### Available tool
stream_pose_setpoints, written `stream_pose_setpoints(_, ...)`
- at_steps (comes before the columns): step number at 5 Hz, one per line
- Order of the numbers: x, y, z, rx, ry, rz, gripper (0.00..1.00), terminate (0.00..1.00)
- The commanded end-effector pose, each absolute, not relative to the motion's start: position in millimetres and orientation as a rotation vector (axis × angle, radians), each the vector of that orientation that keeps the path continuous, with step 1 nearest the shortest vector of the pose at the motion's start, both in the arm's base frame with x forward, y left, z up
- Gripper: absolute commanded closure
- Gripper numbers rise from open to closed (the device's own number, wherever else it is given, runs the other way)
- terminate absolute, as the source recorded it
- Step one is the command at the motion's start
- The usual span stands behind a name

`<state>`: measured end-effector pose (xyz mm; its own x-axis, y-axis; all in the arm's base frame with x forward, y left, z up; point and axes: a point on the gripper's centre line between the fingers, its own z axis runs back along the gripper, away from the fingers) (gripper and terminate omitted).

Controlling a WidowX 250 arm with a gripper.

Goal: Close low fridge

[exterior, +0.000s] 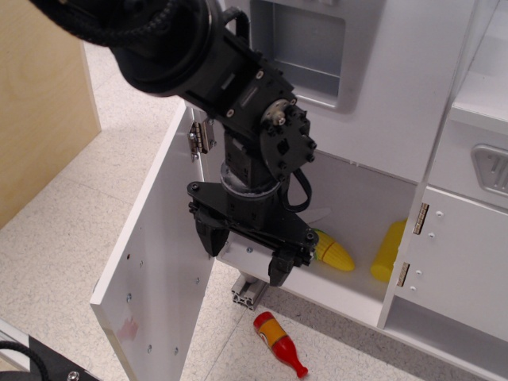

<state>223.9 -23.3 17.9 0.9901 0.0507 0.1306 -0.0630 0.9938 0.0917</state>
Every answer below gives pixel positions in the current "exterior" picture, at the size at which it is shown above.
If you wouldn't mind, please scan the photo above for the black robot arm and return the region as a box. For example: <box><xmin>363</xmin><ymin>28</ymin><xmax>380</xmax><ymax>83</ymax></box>
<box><xmin>36</xmin><ymin>1</ymin><xmax>318</xmax><ymax>287</ymax></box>

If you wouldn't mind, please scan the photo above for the red toy ketchup bottle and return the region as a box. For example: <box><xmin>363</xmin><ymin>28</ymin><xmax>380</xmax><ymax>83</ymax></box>
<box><xmin>253</xmin><ymin>311</ymin><xmax>309</xmax><ymax>379</ymax></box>

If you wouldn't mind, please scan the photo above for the white low fridge door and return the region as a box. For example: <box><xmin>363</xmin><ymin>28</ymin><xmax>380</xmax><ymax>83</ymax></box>
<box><xmin>90</xmin><ymin>103</ymin><xmax>213</xmax><ymax>380</ymax></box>

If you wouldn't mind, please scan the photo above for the aluminium extrusion foot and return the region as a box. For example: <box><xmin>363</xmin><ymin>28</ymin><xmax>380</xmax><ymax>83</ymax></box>
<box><xmin>231</xmin><ymin>271</ymin><xmax>268</xmax><ymax>311</ymax></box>

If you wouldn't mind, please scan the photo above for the white toy fridge cabinet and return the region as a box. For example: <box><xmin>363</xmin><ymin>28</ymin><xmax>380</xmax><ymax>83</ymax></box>
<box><xmin>183</xmin><ymin>0</ymin><xmax>508</xmax><ymax>381</ymax></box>

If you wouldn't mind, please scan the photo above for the silver upper door hinge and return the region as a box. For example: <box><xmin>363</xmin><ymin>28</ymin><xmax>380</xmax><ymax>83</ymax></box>
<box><xmin>413</xmin><ymin>202</ymin><xmax>429</xmax><ymax>235</ymax></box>

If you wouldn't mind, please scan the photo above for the yellow toy corn cob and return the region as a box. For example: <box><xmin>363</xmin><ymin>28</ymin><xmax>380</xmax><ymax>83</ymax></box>
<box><xmin>314</xmin><ymin>229</ymin><xmax>356</xmax><ymax>272</ymax></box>

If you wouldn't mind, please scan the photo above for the black braided cable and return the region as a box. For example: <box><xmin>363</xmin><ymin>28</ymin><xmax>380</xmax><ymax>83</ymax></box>
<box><xmin>0</xmin><ymin>339</ymin><xmax>50</xmax><ymax>381</ymax></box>

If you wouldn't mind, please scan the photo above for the yellow toy bottle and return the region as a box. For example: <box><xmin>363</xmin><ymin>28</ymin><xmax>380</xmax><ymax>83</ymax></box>
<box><xmin>370</xmin><ymin>219</ymin><xmax>407</xmax><ymax>283</ymax></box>

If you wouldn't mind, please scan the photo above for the white side cabinet door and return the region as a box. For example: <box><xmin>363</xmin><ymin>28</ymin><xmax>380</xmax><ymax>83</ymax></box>
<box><xmin>396</xmin><ymin>187</ymin><xmax>507</xmax><ymax>340</ymax></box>

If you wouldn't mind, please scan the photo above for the light wooden panel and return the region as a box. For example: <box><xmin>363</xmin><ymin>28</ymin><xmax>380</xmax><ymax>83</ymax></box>
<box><xmin>1</xmin><ymin>1</ymin><xmax>101</xmax><ymax>225</ymax></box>

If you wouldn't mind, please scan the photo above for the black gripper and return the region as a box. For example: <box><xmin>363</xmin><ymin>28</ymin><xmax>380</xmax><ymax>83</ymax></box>
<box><xmin>187</xmin><ymin>182</ymin><xmax>318</xmax><ymax>287</ymax></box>

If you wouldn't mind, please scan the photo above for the silver lower door hinge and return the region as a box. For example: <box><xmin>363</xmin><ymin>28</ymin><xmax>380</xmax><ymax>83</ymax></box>
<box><xmin>397</xmin><ymin>262</ymin><xmax>410</xmax><ymax>287</ymax></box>

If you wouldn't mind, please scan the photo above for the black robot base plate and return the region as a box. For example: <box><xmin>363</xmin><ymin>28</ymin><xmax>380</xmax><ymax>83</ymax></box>
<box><xmin>29</xmin><ymin>337</ymin><xmax>100</xmax><ymax>381</ymax></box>

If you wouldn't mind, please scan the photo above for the silver fridge door hinge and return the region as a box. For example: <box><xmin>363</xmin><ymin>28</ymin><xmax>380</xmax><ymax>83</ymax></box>
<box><xmin>187</xmin><ymin>117</ymin><xmax>217</xmax><ymax>162</ymax></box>

